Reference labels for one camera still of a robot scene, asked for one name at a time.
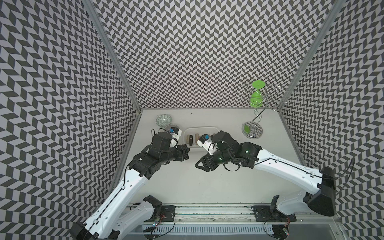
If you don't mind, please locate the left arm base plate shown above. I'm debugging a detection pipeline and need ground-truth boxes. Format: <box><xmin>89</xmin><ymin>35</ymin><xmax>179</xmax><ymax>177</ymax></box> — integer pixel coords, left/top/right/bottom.
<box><xmin>149</xmin><ymin>205</ymin><xmax>176</xmax><ymax>222</ymax></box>

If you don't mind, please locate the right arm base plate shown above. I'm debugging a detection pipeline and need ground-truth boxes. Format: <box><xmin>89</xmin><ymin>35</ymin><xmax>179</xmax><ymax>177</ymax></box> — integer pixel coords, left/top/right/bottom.
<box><xmin>251</xmin><ymin>205</ymin><xmax>297</xmax><ymax>222</ymax></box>

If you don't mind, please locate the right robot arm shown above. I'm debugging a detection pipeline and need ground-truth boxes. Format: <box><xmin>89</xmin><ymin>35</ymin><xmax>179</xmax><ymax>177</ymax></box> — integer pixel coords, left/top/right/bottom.
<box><xmin>195</xmin><ymin>131</ymin><xmax>336</xmax><ymax>217</ymax></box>

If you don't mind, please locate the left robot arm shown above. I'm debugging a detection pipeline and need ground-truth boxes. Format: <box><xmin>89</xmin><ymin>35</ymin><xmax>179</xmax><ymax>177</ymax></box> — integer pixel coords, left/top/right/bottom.
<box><xmin>70</xmin><ymin>128</ymin><xmax>190</xmax><ymax>240</ymax></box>

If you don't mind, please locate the green patterned bowl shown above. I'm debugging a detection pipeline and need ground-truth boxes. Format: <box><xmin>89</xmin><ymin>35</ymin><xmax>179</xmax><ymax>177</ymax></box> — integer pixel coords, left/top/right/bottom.
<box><xmin>156</xmin><ymin>114</ymin><xmax>173</xmax><ymax>128</ymax></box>

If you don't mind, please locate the black lipstick gold band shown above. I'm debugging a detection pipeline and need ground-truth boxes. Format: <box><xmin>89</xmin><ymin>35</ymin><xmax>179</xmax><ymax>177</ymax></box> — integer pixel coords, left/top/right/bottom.
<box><xmin>189</xmin><ymin>135</ymin><xmax>194</xmax><ymax>146</ymax></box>

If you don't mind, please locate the purple ceramic bowl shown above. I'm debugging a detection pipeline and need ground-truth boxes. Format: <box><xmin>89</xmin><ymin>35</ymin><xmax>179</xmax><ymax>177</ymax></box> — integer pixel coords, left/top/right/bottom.
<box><xmin>165</xmin><ymin>124</ymin><xmax>180</xmax><ymax>131</ymax></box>

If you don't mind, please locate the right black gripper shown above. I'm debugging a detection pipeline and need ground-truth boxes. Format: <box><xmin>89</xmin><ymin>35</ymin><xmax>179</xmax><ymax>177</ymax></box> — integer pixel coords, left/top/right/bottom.
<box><xmin>194</xmin><ymin>146</ymin><xmax>234</xmax><ymax>172</ymax></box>

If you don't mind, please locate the chrome wire stand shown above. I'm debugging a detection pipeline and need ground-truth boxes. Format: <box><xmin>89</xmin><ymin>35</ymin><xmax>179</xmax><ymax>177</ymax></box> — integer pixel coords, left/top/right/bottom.
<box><xmin>242</xmin><ymin>83</ymin><xmax>280</xmax><ymax>139</ymax></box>

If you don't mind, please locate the aluminium front rail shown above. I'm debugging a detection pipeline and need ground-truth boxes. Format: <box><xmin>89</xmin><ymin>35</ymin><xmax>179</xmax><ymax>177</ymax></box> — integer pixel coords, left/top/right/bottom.
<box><xmin>122</xmin><ymin>204</ymin><xmax>349</xmax><ymax>240</ymax></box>

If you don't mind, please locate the white plastic storage box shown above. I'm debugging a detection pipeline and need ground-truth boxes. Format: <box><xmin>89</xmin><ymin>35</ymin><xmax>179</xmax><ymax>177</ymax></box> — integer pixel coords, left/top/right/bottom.
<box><xmin>181</xmin><ymin>127</ymin><xmax>220</xmax><ymax>150</ymax></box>

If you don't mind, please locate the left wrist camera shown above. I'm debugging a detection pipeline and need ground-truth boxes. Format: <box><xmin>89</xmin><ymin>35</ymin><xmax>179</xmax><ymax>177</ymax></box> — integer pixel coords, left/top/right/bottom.
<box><xmin>169</xmin><ymin>127</ymin><xmax>182</xmax><ymax>149</ymax></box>

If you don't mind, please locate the green plastic cup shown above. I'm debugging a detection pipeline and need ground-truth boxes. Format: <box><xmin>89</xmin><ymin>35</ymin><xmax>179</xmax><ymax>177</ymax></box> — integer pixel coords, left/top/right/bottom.
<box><xmin>250</xmin><ymin>80</ymin><xmax>266</xmax><ymax>108</ymax></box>

